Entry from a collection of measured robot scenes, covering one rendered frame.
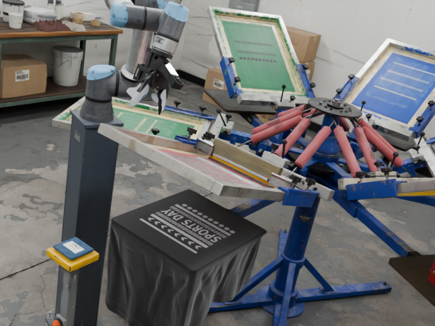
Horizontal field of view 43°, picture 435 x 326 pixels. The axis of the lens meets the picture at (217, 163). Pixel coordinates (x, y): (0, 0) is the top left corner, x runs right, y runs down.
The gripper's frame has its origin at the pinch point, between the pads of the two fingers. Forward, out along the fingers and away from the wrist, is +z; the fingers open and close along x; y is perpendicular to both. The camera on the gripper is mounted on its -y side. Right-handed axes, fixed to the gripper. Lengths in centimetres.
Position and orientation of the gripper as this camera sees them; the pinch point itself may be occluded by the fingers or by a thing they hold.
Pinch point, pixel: (146, 112)
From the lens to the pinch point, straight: 179.9
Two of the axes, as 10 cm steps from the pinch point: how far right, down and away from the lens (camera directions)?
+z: -3.5, 9.2, 1.5
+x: -5.3, -0.7, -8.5
